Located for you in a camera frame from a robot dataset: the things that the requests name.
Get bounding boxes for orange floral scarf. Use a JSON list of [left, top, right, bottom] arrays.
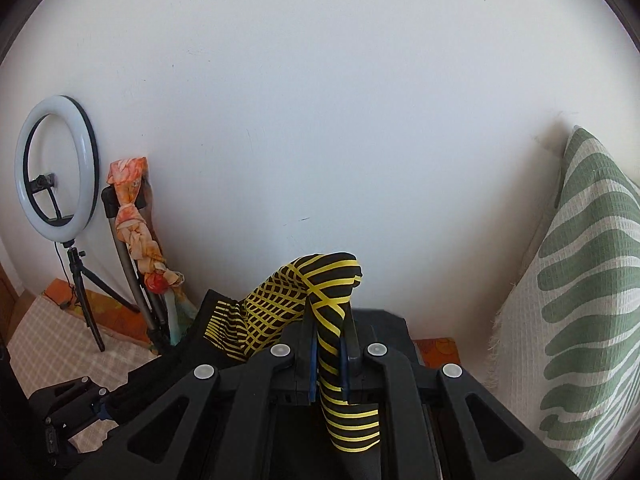
[[106, 156, 199, 349]]

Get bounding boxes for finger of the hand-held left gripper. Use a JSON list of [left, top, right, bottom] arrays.
[[92, 384, 137, 424]]

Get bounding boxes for white ring light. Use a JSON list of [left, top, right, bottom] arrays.
[[14, 95, 100, 247]]

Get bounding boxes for green leaf pattern pillow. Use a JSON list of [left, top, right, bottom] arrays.
[[487, 125, 640, 480]]

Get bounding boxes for folded silver tripod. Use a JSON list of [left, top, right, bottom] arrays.
[[100, 172, 174, 356]]

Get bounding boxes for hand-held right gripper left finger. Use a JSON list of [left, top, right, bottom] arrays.
[[65, 317, 321, 480]]

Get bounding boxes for black pants with yellow stripes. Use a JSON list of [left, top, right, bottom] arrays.
[[107, 251, 384, 454]]

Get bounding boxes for small black tripod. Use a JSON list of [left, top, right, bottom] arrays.
[[60, 242, 141, 354]]

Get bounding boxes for pink checked blanket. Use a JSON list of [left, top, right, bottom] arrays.
[[7, 294, 162, 454]]

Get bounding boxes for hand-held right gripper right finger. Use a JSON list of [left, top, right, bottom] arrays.
[[341, 310, 577, 480]]

